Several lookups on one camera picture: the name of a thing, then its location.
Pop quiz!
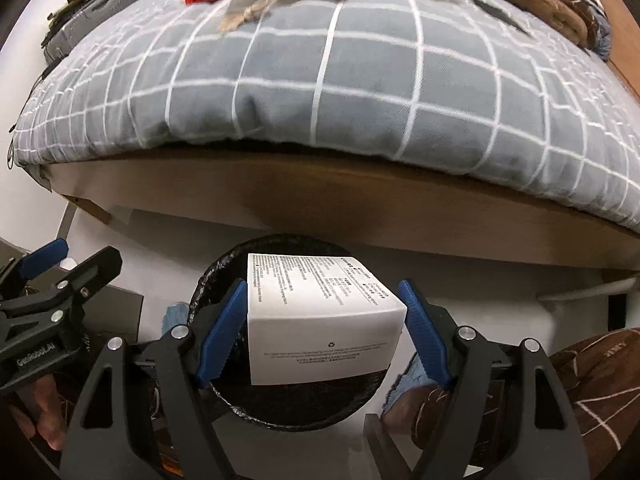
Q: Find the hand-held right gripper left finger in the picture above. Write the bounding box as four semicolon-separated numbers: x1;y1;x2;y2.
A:
59;279;249;480

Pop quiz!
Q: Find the person's left hand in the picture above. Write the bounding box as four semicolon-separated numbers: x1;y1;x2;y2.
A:
10;374;67;452

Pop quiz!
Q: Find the black lined trash bin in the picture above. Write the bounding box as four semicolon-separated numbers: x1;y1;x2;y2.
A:
187;233;402;432

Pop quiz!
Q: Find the white printed cardboard box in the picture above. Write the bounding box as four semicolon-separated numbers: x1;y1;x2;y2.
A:
246;253;407;387

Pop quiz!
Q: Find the wooden bed frame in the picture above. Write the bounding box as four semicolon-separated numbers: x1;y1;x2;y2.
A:
42;147;640;275

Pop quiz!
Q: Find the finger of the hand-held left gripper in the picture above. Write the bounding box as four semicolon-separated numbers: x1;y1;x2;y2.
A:
0;246;123;331
0;238;69;291

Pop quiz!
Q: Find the grey box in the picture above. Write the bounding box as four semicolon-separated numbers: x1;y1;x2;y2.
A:
82;280;146;343

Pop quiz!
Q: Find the grey hard case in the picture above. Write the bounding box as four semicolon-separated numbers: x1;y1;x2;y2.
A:
42;0;147;65

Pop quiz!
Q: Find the blue cloth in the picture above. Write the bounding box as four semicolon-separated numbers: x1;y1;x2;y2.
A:
160;302;192;335
382;354;432;407

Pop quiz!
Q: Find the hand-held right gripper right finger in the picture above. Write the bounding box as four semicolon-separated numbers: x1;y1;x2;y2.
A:
398;279;591;480

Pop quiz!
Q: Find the wooden bed side board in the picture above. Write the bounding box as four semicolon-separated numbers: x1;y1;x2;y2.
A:
590;0;640;98

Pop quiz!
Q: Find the beige frayed string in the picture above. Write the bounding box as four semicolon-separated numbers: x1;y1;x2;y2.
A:
219;0;281;36

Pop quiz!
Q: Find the grey checked bed sheet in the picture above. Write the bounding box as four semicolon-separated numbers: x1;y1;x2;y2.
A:
10;0;640;241

